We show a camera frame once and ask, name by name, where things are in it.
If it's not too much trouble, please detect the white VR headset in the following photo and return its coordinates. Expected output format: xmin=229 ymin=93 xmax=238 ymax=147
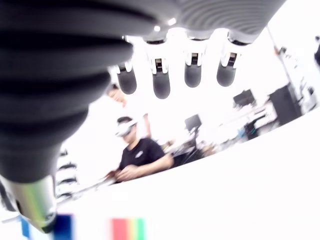
xmin=115 ymin=121 xmax=138 ymax=138

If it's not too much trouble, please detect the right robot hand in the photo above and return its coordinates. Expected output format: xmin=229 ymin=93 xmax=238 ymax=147
xmin=0 ymin=0 xmax=288 ymax=235

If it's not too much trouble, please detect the standing person with glasses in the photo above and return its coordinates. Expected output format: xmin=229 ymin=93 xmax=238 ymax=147
xmin=107 ymin=84 xmax=127 ymax=108

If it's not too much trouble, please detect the black monitor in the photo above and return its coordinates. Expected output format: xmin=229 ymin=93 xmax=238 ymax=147
xmin=233 ymin=89 xmax=256 ymax=107
xmin=184 ymin=114 xmax=202 ymax=131

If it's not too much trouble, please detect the multicoloured Rubik's cube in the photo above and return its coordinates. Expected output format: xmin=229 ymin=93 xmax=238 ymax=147
xmin=19 ymin=213 xmax=147 ymax=240

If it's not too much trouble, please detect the black box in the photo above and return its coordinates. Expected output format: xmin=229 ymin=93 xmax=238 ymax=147
xmin=268 ymin=84 xmax=302 ymax=126

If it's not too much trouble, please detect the person in black shirt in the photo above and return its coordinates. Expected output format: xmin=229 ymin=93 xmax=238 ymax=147
xmin=107 ymin=116 xmax=175 ymax=183

